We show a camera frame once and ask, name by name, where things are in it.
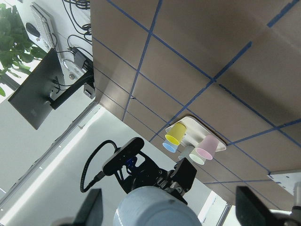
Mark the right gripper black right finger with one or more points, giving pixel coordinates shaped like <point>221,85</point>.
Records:
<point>250,211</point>

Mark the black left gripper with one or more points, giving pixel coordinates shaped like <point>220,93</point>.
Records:
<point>175,182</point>

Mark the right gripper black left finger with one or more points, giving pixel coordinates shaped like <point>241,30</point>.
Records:
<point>91,211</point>

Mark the light blue plastic cup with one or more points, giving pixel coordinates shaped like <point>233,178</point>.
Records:
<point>151,206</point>

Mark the yellow plastic cup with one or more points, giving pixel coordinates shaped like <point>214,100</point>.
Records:
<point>176,133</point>

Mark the grey plastic cup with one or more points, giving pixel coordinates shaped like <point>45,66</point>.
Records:
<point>185,154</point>

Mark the cream white plastic cup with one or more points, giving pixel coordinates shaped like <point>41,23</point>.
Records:
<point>196,157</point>

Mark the pink plastic cup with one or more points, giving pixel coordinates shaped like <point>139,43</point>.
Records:
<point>207,147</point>

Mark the black webcam on wrist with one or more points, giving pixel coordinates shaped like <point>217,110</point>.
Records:
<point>123,155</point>

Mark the cream plastic tray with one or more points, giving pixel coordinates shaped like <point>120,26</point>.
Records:
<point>196,131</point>

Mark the black monitor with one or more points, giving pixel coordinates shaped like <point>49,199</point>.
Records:
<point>42,91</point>

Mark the green potted plant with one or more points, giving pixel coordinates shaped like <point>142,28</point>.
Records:
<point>16,49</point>

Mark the white keyboard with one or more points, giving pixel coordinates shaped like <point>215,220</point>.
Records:
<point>44,25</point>

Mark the black computer mouse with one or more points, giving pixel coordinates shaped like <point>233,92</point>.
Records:
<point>30,28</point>

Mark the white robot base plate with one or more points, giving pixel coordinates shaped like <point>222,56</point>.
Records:
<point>290,180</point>

